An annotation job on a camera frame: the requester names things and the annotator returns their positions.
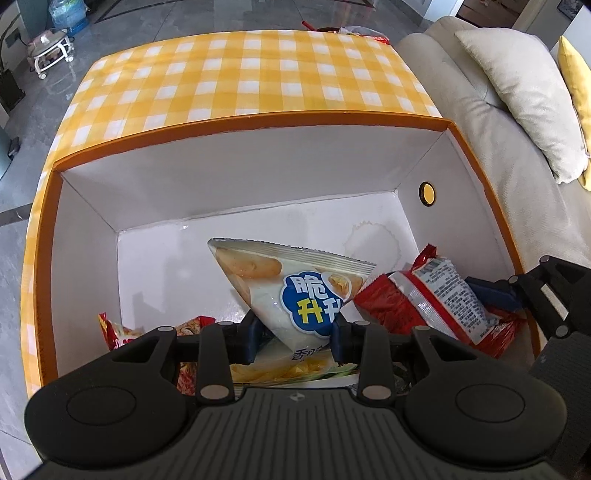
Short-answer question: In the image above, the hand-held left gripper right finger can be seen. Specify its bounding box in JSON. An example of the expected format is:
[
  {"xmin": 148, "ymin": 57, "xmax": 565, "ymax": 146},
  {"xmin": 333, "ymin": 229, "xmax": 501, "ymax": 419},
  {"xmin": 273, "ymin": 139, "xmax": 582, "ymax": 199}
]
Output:
[{"xmin": 330, "ymin": 318, "xmax": 467, "ymax": 402}]

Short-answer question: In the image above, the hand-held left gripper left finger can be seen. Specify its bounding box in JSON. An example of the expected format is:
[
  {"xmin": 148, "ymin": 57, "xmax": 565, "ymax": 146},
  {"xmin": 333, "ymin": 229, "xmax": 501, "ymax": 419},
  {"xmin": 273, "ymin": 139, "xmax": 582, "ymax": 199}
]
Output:
[{"xmin": 108, "ymin": 314, "xmax": 271, "ymax": 402}]

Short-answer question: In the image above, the small white wheeled stool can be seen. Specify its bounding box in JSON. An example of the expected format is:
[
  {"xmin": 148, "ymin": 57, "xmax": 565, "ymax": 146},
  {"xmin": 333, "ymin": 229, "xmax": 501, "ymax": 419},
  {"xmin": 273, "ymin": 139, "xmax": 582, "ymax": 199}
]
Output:
[{"xmin": 25, "ymin": 28, "xmax": 75, "ymax": 79}]

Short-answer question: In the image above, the red packet silver back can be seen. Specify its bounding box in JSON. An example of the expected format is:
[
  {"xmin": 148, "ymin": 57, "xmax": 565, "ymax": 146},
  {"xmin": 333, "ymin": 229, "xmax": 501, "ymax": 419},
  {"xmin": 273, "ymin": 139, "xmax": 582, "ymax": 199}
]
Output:
[{"xmin": 353, "ymin": 244, "xmax": 525, "ymax": 358}]

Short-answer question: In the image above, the yellow checkered tablecloth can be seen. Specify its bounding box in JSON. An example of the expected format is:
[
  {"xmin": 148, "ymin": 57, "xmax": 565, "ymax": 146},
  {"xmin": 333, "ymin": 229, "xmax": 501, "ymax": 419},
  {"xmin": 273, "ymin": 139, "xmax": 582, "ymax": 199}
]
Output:
[{"xmin": 21, "ymin": 30, "xmax": 444, "ymax": 398}]

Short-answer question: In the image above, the white chip bag blue logo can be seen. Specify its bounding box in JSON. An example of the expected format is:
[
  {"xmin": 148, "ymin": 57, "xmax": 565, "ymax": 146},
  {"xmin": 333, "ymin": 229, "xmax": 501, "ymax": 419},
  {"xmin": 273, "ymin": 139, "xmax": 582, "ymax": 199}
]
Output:
[{"xmin": 208, "ymin": 237, "xmax": 377, "ymax": 386}]

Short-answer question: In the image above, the blue water jug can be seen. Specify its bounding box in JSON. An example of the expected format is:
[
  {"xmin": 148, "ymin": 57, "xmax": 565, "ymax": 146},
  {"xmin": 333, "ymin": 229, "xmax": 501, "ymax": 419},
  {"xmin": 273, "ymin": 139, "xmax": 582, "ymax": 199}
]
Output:
[{"xmin": 48, "ymin": 0, "xmax": 89, "ymax": 31}]

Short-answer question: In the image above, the beige pillow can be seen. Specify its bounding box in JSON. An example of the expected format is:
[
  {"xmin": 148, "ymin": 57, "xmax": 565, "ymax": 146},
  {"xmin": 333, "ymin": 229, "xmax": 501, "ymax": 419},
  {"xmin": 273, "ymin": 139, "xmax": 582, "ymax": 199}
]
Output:
[{"xmin": 455, "ymin": 28, "xmax": 589, "ymax": 184}]

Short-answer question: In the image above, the red yellow noodle snack packet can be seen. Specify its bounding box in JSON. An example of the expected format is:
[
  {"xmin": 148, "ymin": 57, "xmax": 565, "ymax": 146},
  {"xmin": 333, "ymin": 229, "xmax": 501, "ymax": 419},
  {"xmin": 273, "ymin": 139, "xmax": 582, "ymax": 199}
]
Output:
[{"xmin": 97, "ymin": 313, "xmax": 218, "ymax": 398}]

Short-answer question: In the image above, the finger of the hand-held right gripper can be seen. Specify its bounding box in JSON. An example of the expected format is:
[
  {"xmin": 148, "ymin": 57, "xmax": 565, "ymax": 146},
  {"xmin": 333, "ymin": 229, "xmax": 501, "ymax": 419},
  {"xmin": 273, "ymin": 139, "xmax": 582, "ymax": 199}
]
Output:
[{"xmin": 465, "ymin": 255, "xmax": 591, "ymax": 339}]

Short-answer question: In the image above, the orange cardboard box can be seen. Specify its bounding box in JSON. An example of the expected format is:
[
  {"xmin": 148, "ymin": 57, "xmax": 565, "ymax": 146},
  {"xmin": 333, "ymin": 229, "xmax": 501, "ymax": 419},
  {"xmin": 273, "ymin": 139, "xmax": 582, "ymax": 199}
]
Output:
[{"xmin": 25, "ymin": 113, "xmax": 541, "ymax": 398}]

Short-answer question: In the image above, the yellow pillow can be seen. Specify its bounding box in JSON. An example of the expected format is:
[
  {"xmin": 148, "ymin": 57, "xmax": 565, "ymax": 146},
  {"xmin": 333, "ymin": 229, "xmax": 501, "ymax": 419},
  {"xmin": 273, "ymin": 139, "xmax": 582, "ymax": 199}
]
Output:
[{"xmin": 556, "ymin": 36, "xmax": 591, "ymax": 192}]

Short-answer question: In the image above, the beige sofa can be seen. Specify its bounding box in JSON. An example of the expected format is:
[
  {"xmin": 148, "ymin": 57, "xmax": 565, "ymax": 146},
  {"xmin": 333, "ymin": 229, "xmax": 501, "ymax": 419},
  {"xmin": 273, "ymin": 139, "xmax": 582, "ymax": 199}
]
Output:
[{"xmin": 397, "ymin": 16, "xmax": 591, "ymax": 370}]

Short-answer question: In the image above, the red plastic bag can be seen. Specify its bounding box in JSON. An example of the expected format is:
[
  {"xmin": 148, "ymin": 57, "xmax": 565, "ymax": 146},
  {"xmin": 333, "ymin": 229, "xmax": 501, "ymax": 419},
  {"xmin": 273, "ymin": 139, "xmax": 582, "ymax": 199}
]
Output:
[{"xmin": 302, "ymin": 19, "xmax": 392, "ymax": 45}]

